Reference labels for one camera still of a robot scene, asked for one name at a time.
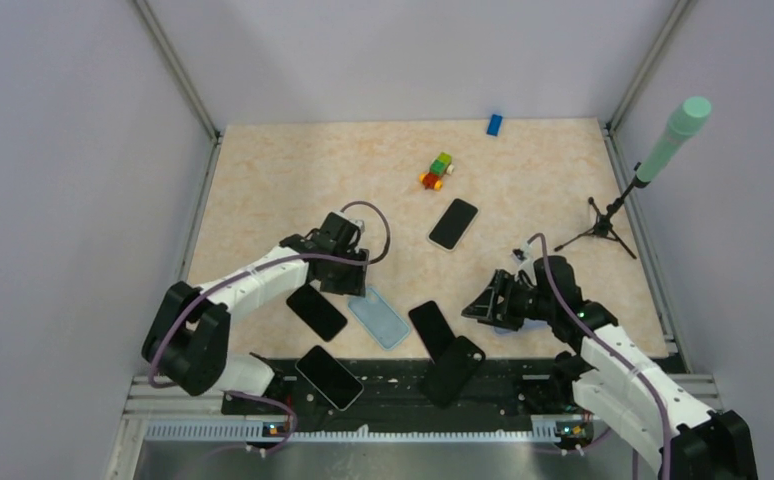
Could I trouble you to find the blue toy brick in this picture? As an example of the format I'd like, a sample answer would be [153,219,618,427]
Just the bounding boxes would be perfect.
[486,114,503,137]

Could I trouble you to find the mint green microphone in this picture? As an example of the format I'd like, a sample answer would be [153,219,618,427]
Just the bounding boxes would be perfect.
[633,96,712,188]

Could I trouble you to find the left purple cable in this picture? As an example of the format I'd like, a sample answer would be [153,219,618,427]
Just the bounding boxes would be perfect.
[147,200,393,458]

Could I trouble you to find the black phone case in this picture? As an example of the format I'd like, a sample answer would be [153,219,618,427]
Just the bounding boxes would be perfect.
[419,336,486,408]

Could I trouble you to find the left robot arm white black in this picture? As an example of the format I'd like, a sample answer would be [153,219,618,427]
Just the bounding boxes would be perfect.
[141,211,370,414]

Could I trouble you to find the black tripod stand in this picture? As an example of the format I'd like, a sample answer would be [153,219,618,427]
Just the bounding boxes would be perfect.
[554,177,649,260]

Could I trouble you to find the silver-edged black phone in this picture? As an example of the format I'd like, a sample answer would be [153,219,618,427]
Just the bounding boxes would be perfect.
[295,345,364,411]

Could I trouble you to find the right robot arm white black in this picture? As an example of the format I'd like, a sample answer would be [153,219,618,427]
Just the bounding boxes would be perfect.
[461,255,758,479]

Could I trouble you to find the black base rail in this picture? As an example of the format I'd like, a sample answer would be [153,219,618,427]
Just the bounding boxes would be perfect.
[155,356,686,439]

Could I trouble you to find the colourful toy block car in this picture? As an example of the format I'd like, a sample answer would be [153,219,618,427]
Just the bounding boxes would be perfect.
[419,152,454,191]

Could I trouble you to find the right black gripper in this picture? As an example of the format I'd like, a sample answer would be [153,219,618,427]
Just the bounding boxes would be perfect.
[463,269,556,331]

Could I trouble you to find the light blue phone case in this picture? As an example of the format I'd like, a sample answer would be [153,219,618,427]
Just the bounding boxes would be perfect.
[347,286,411,351]

